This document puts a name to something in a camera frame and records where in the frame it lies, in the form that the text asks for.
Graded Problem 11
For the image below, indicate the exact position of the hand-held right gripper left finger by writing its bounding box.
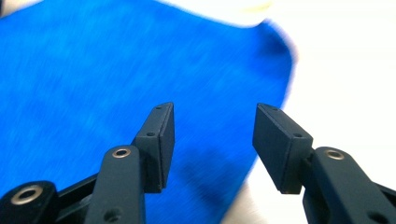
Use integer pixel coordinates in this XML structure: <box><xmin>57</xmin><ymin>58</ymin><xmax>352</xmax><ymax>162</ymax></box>
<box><xmin>84</xmin><ymin>102</ymin><xmax>176</xmax><ymax>224</ymax></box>

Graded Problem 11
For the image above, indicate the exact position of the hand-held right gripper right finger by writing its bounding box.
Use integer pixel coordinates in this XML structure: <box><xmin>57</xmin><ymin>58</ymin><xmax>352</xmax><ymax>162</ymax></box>
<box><xmin>252</xmin><ymin>103</ymin><xmax>396</xmax><ymax>224</ymax></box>

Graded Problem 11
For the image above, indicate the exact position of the blue cloth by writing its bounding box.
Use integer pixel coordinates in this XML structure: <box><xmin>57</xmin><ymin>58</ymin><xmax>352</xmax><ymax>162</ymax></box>
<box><xmin>0</xmin><ymin>0</ymin><xmax>296</xmax><ymax>224</ymax></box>

